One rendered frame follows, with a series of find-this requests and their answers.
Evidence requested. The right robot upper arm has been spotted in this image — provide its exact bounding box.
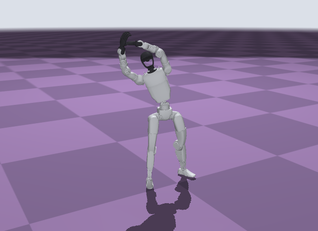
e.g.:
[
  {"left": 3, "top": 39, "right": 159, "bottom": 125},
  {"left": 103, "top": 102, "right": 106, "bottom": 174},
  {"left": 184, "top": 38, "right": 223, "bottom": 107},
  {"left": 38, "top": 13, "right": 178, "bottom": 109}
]
[{"left": 122, "top": 66, "right": 144, "bottom": 85}]

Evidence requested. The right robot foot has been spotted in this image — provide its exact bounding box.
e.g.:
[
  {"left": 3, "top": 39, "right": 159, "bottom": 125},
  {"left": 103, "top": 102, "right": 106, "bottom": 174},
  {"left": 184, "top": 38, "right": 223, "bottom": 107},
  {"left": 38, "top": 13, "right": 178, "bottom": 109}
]
[{"left": 146, "top": 178, "right": 154, "bottom": 189}]

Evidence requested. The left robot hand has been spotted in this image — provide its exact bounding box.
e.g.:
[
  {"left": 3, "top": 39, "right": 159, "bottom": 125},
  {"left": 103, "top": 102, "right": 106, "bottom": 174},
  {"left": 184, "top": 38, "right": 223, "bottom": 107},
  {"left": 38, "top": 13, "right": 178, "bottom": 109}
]
[{"left": 125, "top": 40, "right": 143, "bottom": 47}]

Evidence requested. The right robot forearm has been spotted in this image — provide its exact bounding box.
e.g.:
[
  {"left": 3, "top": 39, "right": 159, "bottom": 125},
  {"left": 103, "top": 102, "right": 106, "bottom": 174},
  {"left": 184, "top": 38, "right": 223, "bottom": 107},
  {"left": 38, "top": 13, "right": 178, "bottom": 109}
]
[{"left": 117, "top": 49, "right": 128, "bottom": 69}]

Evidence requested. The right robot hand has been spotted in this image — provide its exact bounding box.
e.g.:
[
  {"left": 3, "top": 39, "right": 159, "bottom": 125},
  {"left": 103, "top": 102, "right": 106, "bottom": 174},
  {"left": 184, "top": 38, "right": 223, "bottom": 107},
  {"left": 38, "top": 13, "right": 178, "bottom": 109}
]
[{"left": 119, "top": 32, "right": 131, "bottom": 55}]

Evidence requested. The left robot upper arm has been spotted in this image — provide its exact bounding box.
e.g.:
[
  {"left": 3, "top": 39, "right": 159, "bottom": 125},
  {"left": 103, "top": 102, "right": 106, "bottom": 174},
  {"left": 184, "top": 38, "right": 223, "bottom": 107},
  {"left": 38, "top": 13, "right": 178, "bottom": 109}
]
[{"left": 155, "top": 48, "right": 172, "bottom": 75}]

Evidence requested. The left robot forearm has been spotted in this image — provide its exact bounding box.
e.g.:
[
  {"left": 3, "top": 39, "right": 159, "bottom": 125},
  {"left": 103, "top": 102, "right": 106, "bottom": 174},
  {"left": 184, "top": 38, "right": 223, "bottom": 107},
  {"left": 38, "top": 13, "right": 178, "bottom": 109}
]
[{"left": 138, "top": 40, "right": 159, "bottom": 53}]

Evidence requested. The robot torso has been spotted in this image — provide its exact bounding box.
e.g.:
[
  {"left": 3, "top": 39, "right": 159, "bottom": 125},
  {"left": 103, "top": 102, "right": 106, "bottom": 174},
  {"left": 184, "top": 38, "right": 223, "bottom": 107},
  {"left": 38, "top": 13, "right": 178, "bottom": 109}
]
[{"left": 143, "top": 67, "right": 172, "bottom": 121}]

